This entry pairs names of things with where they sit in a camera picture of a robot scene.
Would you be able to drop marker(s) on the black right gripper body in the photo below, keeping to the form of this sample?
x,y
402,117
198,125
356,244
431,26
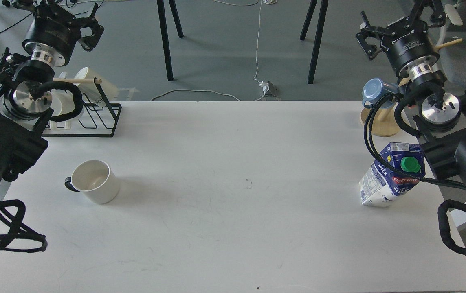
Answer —
x,y
408,48

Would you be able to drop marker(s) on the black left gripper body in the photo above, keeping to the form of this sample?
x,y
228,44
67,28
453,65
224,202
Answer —
x,y
54,30

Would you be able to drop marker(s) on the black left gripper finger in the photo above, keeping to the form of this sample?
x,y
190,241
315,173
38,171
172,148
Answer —
x,y
21,4
89,42

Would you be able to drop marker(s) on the white mug black handle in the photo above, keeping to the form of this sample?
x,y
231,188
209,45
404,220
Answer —
x,y
96,180

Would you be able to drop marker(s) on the blue white milk carton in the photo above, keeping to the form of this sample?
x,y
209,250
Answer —
x,y
380,186

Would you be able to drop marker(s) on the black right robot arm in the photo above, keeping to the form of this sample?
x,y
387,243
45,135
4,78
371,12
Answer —
x,y
424,109

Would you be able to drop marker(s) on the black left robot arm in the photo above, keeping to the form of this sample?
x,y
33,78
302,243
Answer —
x,y
30,99

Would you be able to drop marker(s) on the cream mug on rack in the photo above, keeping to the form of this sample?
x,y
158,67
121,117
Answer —
x,y
90,88

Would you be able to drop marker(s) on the black table leg right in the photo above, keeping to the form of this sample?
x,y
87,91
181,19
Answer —
x,y
318,34

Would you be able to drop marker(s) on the black table leg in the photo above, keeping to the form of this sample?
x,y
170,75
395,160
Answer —
x,y
164,33
318,34

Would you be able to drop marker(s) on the blue mug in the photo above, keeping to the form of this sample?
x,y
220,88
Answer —
x,y
375,89

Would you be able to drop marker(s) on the white mug on rack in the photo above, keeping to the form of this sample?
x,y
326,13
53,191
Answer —
x,y
62,103

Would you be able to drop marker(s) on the black table leg left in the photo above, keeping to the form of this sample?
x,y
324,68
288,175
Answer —
x,y
164,33

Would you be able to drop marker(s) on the wooden mug tree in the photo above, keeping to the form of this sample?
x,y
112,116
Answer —
x,y
385,124

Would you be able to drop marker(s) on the white power adapter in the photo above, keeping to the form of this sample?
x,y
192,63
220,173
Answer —
x,y
268,89

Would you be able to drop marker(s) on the black wire mug rack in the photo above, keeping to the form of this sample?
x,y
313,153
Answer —
x,y
95,121

